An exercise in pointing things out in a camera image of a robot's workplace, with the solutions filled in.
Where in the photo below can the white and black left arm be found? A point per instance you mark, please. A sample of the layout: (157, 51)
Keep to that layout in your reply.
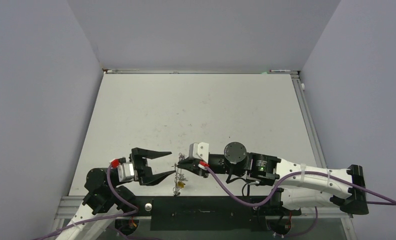
(107, 198)

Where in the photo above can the aluminium table frame rail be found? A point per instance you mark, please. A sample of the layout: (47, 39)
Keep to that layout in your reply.
(308, 120)

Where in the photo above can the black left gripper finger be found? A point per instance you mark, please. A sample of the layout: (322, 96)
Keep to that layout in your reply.
(150, 179)
(148, 154)

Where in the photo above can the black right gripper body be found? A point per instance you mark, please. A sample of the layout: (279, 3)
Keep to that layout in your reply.
(204, 172)

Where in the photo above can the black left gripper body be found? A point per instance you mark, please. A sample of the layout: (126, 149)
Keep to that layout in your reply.
(141, 165)

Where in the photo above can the large metal keyring with rings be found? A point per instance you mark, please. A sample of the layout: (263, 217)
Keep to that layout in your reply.
(179, 179)

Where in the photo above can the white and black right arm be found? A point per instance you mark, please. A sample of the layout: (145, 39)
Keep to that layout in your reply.
(302, 186)

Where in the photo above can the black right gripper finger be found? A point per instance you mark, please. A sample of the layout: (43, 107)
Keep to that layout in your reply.
(187, 163)
(192, 168)

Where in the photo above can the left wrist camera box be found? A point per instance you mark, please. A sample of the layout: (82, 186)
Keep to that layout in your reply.
(126, 172)

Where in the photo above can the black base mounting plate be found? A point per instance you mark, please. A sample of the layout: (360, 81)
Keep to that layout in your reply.
(204, 213)

